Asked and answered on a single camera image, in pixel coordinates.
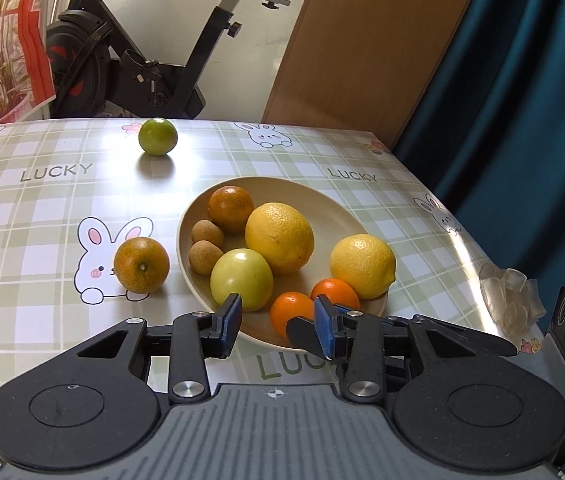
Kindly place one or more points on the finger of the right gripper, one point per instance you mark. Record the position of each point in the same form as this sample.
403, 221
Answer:
301, 332
493, 343

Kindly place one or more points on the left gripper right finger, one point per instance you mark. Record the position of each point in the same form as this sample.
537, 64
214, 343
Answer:
451, 401

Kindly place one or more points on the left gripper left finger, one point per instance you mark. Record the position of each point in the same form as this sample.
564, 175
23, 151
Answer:
103, 398

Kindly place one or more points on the bright orange mandarin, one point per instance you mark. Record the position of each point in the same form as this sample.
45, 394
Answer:
337, 291
289, 305

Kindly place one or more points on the yellow green apple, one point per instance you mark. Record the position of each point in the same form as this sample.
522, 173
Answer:
245, 272

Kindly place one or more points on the large yellow lemon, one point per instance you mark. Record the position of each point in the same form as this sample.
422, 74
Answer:
365, 263
282, 235

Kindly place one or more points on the brown longan fruit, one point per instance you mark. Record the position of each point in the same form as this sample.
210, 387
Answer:
206, 231
203, 255

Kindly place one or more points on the dark orange tangerine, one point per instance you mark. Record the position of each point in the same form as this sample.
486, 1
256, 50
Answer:
229, 207

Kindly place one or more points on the brownish green orange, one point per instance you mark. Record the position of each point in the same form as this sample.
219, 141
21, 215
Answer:
141, 265

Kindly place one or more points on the green lime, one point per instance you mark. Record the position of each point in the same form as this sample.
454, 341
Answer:
157, 136

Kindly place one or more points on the clear plastic corner protector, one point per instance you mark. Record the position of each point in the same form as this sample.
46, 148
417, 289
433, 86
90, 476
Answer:
512, 299

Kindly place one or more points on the beige round plate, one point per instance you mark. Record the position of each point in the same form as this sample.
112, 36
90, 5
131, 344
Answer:
329, 221

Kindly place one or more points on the plaid bunny tablecloth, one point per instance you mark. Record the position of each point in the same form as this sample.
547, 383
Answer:
54, 175

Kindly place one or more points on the dark teal curtain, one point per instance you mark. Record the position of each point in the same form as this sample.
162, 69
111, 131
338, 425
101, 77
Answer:
488, 135

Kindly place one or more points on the brown wooden board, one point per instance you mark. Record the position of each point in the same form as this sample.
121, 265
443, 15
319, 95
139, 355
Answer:
361, 64

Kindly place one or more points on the black exercise bike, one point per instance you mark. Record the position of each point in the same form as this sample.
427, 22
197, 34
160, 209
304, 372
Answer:
94, 61

